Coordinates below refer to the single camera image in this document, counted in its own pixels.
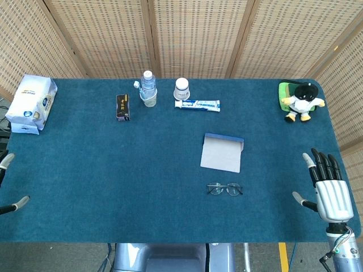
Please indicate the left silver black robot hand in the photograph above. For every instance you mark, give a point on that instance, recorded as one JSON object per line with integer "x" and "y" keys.
{"x": 8, "y": 160}

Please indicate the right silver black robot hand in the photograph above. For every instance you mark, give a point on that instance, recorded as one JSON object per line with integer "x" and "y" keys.
{"x": 334, "y": 198}

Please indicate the thin wire-frame eyeglasses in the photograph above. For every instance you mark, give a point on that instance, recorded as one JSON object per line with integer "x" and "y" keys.
{"x": 217, "y": 190}

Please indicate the blue glasses case grey lining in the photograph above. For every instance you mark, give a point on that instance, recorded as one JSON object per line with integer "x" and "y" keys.
{"x": 221, "y": 156}

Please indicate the white blue toothpaste tube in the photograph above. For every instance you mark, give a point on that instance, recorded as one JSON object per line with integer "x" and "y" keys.
{"x": 201, "y": 105}

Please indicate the white tissue pack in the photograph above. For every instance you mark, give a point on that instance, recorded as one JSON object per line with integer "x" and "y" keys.
{"x": 31, "y": 99}

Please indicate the black white plush toy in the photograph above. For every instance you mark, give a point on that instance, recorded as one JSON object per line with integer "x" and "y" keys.
{"x": 302, "y": 103}

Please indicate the blue felt table cloth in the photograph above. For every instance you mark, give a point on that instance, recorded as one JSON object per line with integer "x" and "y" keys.
{"x": 113, "y": 170}

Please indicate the metal table leg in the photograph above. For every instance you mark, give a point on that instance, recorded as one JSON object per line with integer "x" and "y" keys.
{"x": 246, "y": 258}

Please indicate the green plush cushion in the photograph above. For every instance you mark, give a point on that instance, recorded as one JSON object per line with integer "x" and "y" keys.
{"x": 283, "y": 89}

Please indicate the small dark cardboard box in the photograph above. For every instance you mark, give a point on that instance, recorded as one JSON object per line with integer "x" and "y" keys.
{"x": 123, "y": 107}

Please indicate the light blue toothbrush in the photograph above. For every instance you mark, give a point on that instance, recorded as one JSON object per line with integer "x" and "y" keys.
{"x": 137, "y": 84}

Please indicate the clear plastic water bottle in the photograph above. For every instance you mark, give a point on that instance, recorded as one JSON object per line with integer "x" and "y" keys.
{"x": 149, "y": 83}

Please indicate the grey-blue robot torso base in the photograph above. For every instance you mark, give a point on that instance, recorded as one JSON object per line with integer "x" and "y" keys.
{"x": 170, "y": 258}

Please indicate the upturned white blue paper cup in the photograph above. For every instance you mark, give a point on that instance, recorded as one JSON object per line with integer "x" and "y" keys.
{"x": 181, "y": 89}

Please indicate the woven bamboo folding screen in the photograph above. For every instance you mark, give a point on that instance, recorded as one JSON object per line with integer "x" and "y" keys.
{"x": 198, "y": 37}

